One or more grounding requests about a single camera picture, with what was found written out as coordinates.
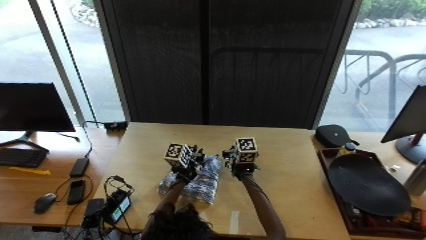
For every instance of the black adapter block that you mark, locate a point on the black adapter block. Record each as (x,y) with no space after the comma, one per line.
(115,125)

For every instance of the white marker cube on glove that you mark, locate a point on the white marker cube on glove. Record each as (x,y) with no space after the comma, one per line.
(177,155)
(246,150)

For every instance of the dark window roller blind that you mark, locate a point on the dark window roller blind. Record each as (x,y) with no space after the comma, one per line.
(221,60)

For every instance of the white marker cube on right glove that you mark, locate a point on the white marker cube on right glove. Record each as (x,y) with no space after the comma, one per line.
(246,150)

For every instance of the black device with lit screen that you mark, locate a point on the black device with lit screen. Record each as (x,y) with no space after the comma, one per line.
(117,205)

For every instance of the dark brown wooden tray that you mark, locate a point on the dark brown wooden tray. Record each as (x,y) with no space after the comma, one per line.
(364,220)

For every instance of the black computer monitor with legs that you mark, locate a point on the black computer monitor with legs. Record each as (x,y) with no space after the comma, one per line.
(32,106)

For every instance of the black oval plate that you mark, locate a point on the black oval plate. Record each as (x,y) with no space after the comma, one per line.
(368,185)

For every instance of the white marker cube on left glove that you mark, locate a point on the white marker cube on left glove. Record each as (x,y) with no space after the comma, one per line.
(177,155)

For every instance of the black zip case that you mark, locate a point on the black zip case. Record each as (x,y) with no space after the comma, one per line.
(333,135)

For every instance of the person's right hand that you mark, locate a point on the person's right hand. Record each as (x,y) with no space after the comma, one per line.
(240,166)

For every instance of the blue and white patterned cloth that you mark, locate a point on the blue and white patterned cloth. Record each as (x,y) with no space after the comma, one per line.
(201,185)

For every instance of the yellow flat strip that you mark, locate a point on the yellow flat strip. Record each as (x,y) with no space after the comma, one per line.
(29,171)

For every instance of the small black box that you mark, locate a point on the small black box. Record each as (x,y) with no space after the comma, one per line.
(93,209)

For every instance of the black smartphone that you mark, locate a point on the black smartphone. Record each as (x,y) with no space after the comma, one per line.
(76,192)

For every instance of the black keyboard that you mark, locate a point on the black keyboard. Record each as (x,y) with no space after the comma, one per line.
(21,157)

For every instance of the black monitor on round stand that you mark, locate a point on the black monitor on round stand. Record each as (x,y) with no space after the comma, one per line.
(408,120)

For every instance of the black power bank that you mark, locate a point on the black power bank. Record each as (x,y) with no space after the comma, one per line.
(79,167)

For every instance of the grey metal bike rack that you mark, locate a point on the grey metal bike rack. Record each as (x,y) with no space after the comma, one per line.
(377,80)

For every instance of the small white object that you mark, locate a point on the small white object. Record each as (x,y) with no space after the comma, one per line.
(394,167)

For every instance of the black computer mouse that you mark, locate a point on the black computer mouse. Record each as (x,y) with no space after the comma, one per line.
(44,202)

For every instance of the small yellow bottle black cap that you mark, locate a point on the small yellow bottle black cap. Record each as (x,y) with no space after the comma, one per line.
(349,148)

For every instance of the person's left hand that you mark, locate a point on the person's left hand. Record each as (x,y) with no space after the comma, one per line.
(191,169)

